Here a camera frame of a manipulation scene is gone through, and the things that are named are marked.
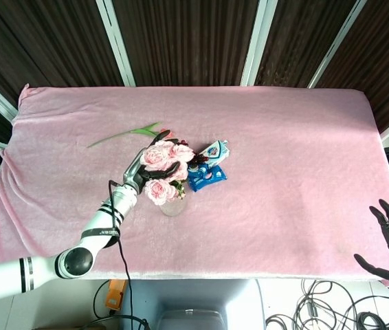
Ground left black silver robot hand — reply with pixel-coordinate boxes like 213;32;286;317
122;129;181;195

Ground pink rose bouquet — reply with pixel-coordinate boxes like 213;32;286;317
140;139;195;206

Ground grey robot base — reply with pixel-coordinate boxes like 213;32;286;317
120;278;267;330

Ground green leaf stem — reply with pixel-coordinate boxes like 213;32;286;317
87;122;163;149

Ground clear textured glass vase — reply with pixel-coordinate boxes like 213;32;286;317
159;197;188;217

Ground blue cookie pack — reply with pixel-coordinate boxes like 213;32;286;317
186;163;211;182
189;164;228;193

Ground blue white toothpaste box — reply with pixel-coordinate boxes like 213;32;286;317
199;139;232;168

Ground orange device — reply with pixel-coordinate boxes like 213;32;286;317
104;279;127;310

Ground dark bamboo screen panel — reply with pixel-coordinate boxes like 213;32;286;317
0;0;125;104
111;0;260;87
254;0;357;89
316;0;389;133

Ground pink plush table cloth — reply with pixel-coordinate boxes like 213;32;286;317
0;83;389;281

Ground black floor cable tangle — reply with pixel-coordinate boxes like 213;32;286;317
265;278;389;330

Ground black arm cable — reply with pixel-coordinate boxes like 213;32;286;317
107;179;151;330

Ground black floor cable loop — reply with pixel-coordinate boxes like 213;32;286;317
92;280;115;320

